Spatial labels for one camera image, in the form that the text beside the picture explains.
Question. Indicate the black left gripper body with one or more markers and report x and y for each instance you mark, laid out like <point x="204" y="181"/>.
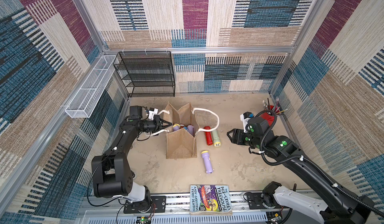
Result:
<point x="153" y="126"/>

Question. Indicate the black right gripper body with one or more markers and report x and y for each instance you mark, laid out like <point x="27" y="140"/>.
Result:
<point x="237" y="137"/>

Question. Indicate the light green flashlight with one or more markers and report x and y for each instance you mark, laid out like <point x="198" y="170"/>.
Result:
<point x="216" y="139"/>

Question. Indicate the red flashlight row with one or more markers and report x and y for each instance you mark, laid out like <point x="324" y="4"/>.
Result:
<point x="208" y="135"/>

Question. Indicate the burlap tote bag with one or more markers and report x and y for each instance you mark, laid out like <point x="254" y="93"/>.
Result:
<point x="181" y="144"/>

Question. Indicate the purple flashlight row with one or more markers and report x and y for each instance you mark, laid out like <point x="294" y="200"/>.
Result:
<point x="207" y="162"/>

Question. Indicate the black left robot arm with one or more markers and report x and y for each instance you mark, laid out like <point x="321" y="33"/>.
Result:
<point x="112" y="176"/>

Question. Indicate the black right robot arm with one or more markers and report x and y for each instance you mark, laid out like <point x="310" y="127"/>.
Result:
<point x="337" y="204"/>

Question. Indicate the red pencil cup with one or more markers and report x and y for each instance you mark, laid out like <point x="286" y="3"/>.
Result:
<point x="267" y="116"/>

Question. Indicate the treehouse storey book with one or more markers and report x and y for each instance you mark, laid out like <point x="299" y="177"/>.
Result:
<point x="210" y="200"/>

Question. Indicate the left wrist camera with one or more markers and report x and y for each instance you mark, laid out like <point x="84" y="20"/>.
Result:
<point x="152" y="112"/>

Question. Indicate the black wire shelf rack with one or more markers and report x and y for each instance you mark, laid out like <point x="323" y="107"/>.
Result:
<point x="147" y="73"/>

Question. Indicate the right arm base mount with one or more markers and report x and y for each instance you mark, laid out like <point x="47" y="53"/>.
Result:
<point x="258" y="201"/>

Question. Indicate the white mesh wall basket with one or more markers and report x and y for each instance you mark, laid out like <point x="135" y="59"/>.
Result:
<point x="87" y="97"/>

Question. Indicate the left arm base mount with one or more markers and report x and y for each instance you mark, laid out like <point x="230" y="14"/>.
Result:
<point x="157" y="203"/>

